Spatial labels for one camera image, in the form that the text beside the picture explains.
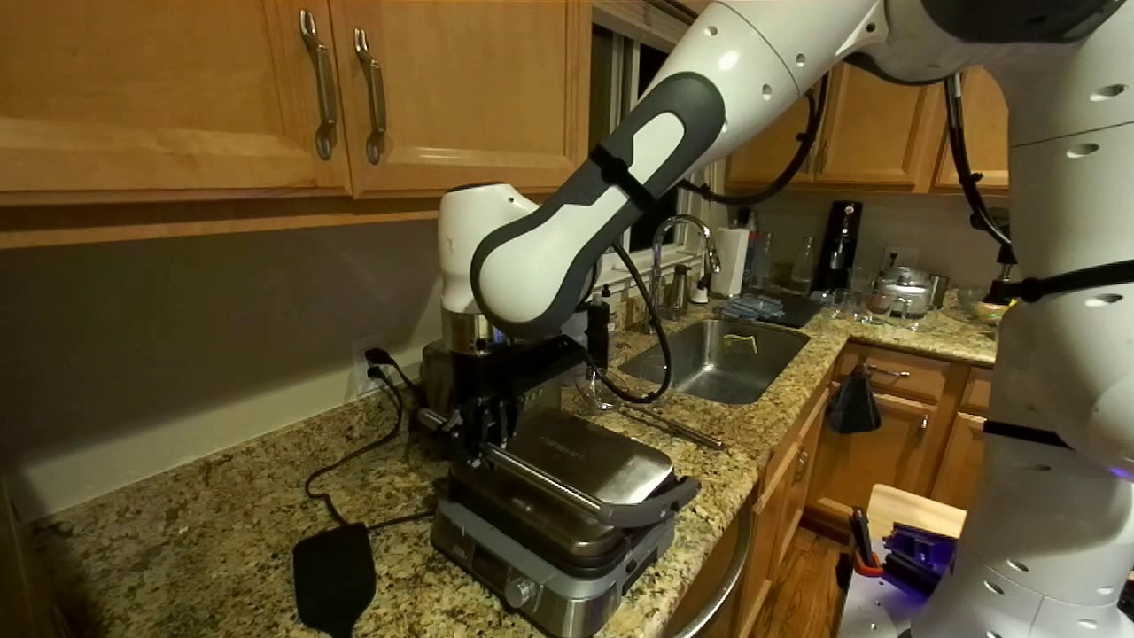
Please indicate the steel kettle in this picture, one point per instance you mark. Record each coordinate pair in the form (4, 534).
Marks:
(910, 287)

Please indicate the white framed window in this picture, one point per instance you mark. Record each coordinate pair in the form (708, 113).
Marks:
(608, 93)

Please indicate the black power adapter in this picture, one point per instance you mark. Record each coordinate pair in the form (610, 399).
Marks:
(335, 580)

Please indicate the steel kitchen faucet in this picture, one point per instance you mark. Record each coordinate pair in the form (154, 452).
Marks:
(711, 259)

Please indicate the long steel utensil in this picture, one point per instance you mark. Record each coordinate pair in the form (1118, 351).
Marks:
(676, 427)

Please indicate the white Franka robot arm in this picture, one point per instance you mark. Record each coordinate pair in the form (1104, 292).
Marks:
(731, 73)

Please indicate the black hanging cloth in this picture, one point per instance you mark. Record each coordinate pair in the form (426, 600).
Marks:
(853, 410)

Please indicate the wooden wall cabinet door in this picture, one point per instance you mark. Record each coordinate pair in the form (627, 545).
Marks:
(154, 93)
(474, 93)

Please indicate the white wall outlet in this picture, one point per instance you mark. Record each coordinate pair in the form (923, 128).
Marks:
(361, 380)

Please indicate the stainless steel sink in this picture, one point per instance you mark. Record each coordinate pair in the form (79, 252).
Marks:
(731, 358)

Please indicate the black water bottle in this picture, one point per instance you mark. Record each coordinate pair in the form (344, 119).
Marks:
(596, 330)

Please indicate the stainless steel toaster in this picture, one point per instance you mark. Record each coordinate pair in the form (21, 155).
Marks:
(433, 377)

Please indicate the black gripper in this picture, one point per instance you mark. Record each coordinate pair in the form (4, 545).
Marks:
(492, 375)

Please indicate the light wooden board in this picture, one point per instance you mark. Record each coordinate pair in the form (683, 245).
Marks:
(923, 507)

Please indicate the black box with purple light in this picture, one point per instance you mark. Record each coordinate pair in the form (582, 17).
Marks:
(923, 554)

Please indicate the white paper towel roll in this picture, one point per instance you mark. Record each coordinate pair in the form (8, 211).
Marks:
(731, 259)

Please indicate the stainless steel contact grill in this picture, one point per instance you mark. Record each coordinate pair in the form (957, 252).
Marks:
(591, 474)

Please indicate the wooden base cabinet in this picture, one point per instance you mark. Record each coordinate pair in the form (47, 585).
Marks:
(900, 462)
(781, 497)

